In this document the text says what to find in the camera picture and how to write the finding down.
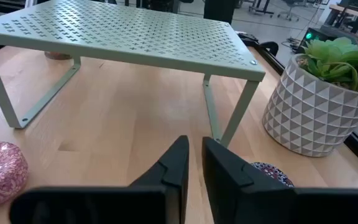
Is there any purple patterned candle tin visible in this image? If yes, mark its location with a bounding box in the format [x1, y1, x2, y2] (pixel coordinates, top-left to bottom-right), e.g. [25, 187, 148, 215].
[249, 161, 295, 189]

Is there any wooden top desk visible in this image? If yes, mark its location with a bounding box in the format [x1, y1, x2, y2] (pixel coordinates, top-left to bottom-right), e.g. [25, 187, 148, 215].
[328, 2, 358, 35]

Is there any white geometric plant pot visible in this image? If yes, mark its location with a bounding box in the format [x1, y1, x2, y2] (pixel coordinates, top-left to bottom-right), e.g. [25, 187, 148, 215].
[262, 53, 358, 158]

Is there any green perforated metal shelf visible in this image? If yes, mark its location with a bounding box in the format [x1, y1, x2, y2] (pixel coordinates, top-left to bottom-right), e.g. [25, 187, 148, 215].
[0, 0, 266, 149]

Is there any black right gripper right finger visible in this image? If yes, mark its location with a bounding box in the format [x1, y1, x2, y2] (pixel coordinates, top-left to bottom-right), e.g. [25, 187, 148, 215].
[201, 136, 358, 224]

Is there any black post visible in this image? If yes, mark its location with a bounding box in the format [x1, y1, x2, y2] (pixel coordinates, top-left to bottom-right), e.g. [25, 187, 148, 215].
[203, 0, 236, 25]

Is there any grey office chair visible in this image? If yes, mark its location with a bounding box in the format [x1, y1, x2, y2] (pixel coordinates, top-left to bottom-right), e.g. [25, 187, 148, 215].
[277, 0, 301, 22]

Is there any green succulent plant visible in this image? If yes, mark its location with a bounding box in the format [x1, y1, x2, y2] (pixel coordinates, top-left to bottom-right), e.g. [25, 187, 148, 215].
[296, 36, 358, 93]

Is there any black box with green light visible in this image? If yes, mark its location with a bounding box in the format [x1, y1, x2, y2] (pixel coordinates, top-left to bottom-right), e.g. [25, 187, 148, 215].
[296, 26, 358, 54]

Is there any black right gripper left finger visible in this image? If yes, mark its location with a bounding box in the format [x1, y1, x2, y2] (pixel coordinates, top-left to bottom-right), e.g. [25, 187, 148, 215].
[9, 135, 190, 224]

